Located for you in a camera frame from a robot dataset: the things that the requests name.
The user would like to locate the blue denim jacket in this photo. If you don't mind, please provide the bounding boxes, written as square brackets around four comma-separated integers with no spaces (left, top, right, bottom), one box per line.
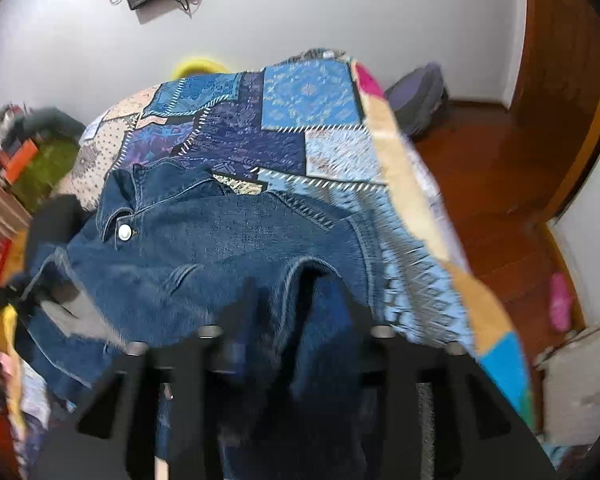
[16,159,384,479]

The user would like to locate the pink slipper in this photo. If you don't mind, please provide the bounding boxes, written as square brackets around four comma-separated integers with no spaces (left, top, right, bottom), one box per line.
[548,273,573,334]

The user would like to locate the black garment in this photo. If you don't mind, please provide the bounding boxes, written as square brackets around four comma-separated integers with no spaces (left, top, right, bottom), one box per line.
[23,195,94,278]

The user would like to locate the colourful patchwork bedspread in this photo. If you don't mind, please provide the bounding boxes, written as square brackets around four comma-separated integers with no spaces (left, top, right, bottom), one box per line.
[9,48,537,480]

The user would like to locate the dark purple bag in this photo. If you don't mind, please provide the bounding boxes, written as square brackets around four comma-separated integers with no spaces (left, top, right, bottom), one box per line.
[385,63,449,138]

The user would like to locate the yellow round basin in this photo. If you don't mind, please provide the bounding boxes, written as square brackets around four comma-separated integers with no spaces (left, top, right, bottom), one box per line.
[171,58,228,79]

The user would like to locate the orange box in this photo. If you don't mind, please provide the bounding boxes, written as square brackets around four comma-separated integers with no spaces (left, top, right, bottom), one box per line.
[2,139,38,185]

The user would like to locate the brown wooden door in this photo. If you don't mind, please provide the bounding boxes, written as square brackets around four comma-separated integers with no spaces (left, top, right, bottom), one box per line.
[510,0,600,222]

